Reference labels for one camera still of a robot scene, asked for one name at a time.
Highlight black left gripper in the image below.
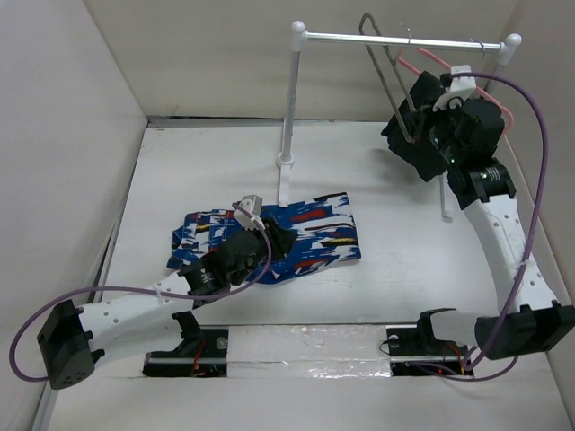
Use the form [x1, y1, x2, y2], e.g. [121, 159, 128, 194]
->
[230, 216, 296, 286]

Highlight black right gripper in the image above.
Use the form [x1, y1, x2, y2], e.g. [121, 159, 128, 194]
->
[407, 92, 465, 164]

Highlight blue patterned trousers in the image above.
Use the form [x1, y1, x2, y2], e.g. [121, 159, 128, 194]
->
[166, 192, 361, 286]

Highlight grey clothes hanger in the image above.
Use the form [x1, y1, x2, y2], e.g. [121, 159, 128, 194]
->
[358, 13, 416, 144]

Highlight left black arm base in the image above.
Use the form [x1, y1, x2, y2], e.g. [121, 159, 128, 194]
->
[142, 312, 229, 378]

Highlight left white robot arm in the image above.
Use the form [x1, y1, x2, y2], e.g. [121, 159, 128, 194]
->
[37, 218, 296, 390]

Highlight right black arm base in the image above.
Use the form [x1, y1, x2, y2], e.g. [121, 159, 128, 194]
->
[378, 308, 473, 377]

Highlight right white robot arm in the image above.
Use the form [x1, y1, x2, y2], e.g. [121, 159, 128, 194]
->
[415, 166, 574, 360]

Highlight pink clothes hanger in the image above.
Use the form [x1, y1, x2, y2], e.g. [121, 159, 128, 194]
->
[395, 48, 515, 136]

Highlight black folded jeans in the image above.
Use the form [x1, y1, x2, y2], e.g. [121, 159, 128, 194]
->
[381, 71, 455, 182]

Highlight white metal clothes rack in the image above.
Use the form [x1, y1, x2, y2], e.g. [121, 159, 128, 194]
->
[276, 13, 522, 207]

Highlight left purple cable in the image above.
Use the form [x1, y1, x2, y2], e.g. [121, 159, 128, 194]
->
[8, 201, 273, 383]

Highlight purple cable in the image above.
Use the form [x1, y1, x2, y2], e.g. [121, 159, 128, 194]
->
[420, 73, 550, 383]
[8, 201, 273, 383]

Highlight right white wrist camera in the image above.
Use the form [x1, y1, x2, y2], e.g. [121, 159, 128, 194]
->
[432, 65, 476, 112]

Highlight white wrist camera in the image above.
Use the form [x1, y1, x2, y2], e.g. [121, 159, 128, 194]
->
[432, 65, 476, 112]
[233, 195, 263, 231]

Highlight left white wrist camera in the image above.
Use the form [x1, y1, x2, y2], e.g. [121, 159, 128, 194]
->
[233, 195, 263, 231]

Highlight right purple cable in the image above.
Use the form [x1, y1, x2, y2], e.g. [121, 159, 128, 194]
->
[420, 73, 550, 383]

